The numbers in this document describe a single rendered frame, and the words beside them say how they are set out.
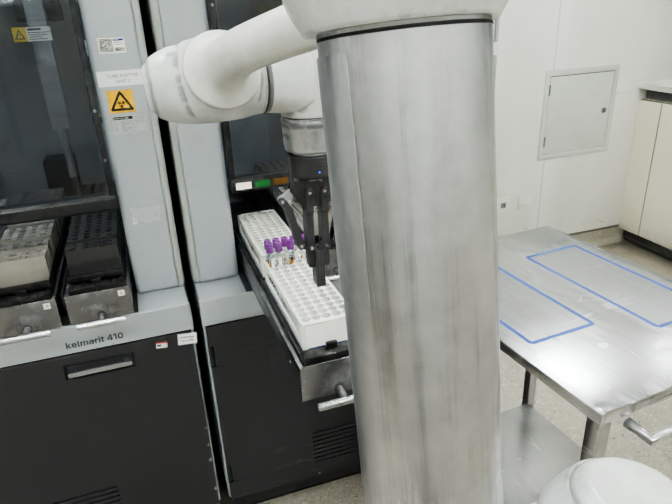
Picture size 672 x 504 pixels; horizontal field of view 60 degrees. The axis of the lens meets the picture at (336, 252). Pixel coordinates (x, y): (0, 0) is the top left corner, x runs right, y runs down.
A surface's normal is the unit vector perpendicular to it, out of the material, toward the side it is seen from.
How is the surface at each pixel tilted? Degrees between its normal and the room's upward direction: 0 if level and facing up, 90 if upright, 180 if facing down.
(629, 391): 0
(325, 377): 90
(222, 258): 90
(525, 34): 90
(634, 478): 6
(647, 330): 0
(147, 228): 90
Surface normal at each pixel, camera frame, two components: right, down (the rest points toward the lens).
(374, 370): -0.70, 0.27
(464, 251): 0.45, 0.21
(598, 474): 0.11, -0.91
